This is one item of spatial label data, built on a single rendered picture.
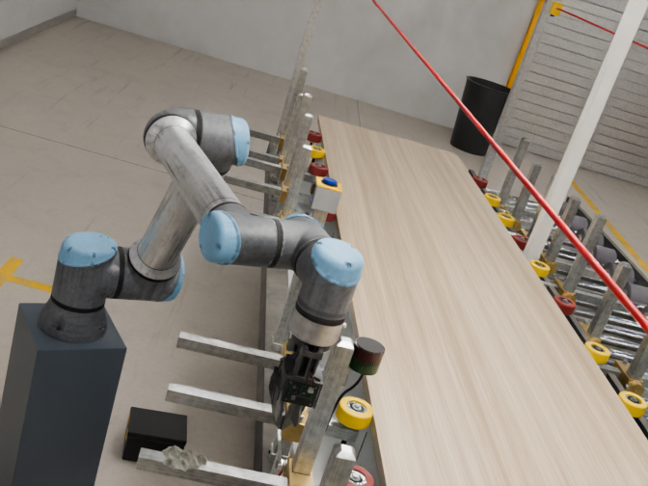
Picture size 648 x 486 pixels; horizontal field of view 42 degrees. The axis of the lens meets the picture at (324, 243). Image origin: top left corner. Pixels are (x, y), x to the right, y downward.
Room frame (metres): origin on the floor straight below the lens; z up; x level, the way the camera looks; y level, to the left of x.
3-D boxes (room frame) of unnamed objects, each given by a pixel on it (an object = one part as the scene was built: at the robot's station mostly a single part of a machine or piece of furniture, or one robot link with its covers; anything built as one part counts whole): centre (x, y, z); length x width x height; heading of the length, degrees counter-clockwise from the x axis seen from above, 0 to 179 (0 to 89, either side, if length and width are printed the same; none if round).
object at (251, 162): (3.33, 0.31, 0.84); 0.44 x 0.03 x 0.04; 100
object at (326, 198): (2.16, 0.03, 1.18); 0.07 x 0.07 x 0.08; 10
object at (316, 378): (1.31, -0.03, 1.15); 0.09 x 0.08 x 0.12; 10
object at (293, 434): (1.63, -0.06, 0.84); 0.14 x 0.06 x 0.05; 10
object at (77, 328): (2.09, 0.61, 0.65); 0.19 x 0.19 x 0.10
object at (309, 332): (1.32, -0.03, 1.23); 0.10 x 0.09 x 0.05; 100
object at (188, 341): (1.85, 0.06, 0.83); 0.44 x 0.03 x 0.04; 100
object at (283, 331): (2.16, 0.04, 0.93); 0.05 x 0.05 x 0.45; 10
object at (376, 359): (1.42, -0.14, 1.16); 0.06 x 0.06 x 0.02
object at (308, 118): (3.13, 0.20, 0.92); 0.04 x 0.04 x 0.48; 10
